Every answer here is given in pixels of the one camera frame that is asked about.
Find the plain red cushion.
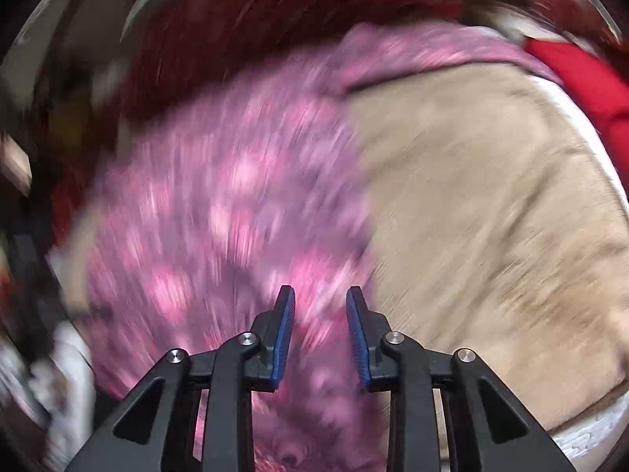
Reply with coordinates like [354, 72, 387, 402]
[524, 39, 629, 189]

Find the white bed sheet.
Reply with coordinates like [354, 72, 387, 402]
[529, 76, 628, 471]

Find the red patterned pillow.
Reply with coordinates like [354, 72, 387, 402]
[40, 0, 464, 236]

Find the purple pink floral cloth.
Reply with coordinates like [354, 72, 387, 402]
[84, 21, 550, 471]

